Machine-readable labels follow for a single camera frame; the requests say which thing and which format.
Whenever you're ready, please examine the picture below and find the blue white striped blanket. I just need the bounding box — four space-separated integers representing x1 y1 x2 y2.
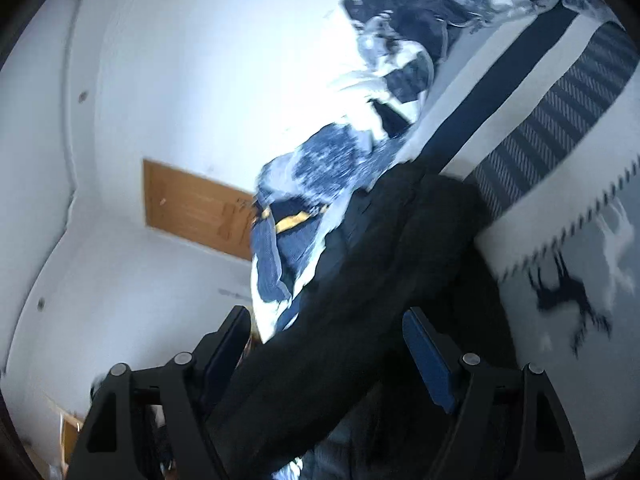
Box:
400 0 640 480

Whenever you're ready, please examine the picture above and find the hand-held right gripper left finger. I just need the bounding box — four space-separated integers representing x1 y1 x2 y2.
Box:
65 305 253 480

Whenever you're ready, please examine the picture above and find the black coat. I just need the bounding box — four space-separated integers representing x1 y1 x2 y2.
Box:
207 160 521 480

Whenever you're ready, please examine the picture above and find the wooden door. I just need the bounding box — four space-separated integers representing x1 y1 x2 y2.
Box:
142 158 258 262

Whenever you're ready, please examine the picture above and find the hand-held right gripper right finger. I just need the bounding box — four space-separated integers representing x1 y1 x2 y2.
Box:
402 306 588 480

